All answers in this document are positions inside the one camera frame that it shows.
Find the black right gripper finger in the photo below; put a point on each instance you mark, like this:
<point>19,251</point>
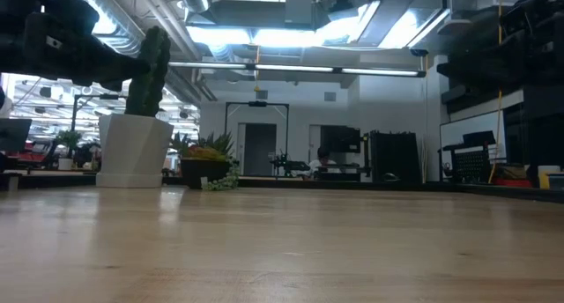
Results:
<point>476,78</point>
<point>471,66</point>

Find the background black robot arm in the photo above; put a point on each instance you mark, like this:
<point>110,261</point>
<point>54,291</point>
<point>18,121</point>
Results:
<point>286,165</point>

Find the tall green cactus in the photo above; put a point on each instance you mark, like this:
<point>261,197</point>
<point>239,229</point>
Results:
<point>150,96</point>

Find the white faceted plant pot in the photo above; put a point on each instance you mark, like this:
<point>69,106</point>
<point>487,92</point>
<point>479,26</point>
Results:
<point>132,149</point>

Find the small potted plant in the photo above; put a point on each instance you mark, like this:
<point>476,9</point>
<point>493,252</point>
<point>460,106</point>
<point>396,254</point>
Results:
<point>68,138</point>

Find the black perforated cart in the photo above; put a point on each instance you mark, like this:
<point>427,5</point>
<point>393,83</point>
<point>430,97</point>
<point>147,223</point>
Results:
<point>471,162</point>

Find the dark monitor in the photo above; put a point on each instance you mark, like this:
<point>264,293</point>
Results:
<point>15,133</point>

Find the red bin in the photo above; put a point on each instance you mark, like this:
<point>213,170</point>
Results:
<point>513,182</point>

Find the black upright panel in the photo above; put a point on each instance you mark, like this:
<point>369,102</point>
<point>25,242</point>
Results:
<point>396,157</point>

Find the dark round plant pot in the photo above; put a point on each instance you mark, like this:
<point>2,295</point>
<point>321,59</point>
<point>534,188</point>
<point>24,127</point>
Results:
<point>198,171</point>

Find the yellow box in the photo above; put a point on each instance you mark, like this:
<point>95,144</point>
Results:
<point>544,179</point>

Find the long ceiling light bar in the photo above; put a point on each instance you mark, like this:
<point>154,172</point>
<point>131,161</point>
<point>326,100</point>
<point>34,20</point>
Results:
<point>291,68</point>

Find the person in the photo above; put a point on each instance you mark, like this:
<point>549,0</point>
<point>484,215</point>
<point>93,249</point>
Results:
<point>324,164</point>

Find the silver ceiling duct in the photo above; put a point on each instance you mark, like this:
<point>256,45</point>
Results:
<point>119,34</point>

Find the black camera stand frame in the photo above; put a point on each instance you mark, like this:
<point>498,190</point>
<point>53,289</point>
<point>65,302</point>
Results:
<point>257,104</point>

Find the black wall screen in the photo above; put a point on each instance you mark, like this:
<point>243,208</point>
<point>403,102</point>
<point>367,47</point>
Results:
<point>339,140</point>

